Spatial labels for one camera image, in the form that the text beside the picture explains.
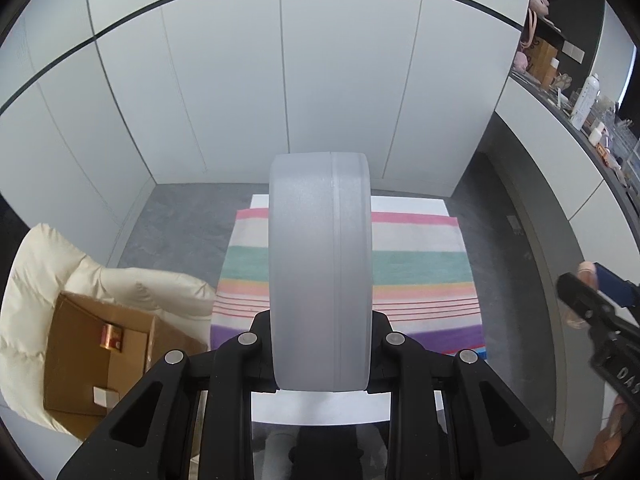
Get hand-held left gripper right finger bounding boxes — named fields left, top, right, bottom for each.
left=367, top=311, right=576, bottom=480

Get small peach item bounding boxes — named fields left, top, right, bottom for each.
left=561, top=260, right=599, bottom=332

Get brown box with handles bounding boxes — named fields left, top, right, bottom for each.
left=527, top=37, right=560, bottom=81

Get black pants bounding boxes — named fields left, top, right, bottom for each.
left=289, top=426, right=367, bottom=480

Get tall white spray bottle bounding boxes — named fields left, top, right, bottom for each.
left=570, top=73, right=601, bottom=131

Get person's right forearm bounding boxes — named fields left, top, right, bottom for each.
left=582, top=394, right=633, bottom=473

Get clear acrylic organizer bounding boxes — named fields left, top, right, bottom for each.
left=597, top=100, right=640, bottom=161

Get frosted translucent jar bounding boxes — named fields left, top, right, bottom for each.
left=268, top=151, right=373, bottom=392

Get amber glass jar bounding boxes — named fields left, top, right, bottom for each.
left=100, top=324, right=124, bottom=352

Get brown cardboard box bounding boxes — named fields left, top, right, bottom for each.
left=42, top=292, right=208, bottom=443

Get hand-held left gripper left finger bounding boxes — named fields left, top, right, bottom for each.
left=57, top=310, right=278, bottom=480

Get cream padded armchair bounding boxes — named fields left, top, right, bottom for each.
left=0, top=224, right=216, bottom=433

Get pink bag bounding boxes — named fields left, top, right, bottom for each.
left=520, top=0, right=551, bottom=53

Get striped colourful cloth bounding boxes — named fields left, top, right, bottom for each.
left=209, top=207, right=488, bottom=361

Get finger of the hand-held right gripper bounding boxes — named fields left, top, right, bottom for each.
left=594, top=261, right=640, bottom=309
left=556, top=272, right=640, bottom=343

